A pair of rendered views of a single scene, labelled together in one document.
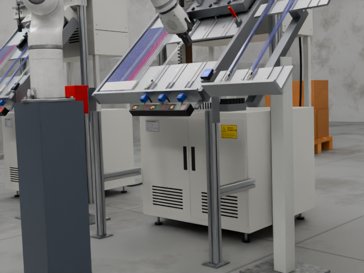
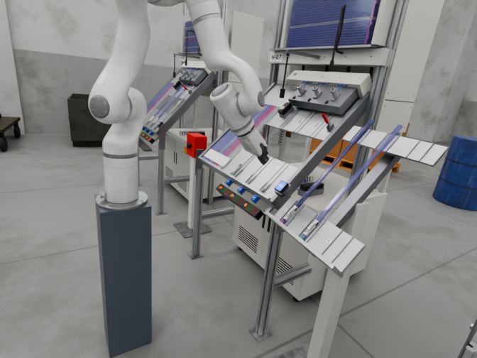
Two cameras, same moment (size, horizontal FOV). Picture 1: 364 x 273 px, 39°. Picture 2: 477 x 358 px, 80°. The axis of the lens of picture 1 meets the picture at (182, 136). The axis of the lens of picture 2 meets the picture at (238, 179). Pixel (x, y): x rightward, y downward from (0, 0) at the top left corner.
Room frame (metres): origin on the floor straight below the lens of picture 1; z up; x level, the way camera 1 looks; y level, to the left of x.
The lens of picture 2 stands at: (0.98, -0.17, 1.19)
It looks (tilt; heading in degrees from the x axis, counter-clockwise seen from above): 19 degrees down; 12
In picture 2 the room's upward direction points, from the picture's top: 6 degrees clockwise
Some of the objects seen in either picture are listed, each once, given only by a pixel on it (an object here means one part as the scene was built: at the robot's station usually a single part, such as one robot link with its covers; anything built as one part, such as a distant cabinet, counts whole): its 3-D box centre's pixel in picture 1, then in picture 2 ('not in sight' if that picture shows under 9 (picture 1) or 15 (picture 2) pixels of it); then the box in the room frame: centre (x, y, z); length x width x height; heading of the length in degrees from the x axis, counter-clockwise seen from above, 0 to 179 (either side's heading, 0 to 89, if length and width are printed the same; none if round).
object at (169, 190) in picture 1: (228, 166); (301, 222); (2.78, -0.25, 0.31); 0.70 x 0.65 x 0.62; 48
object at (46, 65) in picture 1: (47, 76); (121, 177); (1.86, 0.48, 0.79); 0.19 x 0.19 x 0.18
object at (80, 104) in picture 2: not in sight; (99, 119); (4.94, 3.12, 0.35); 1.00 x 0.82 x 0.71; 43
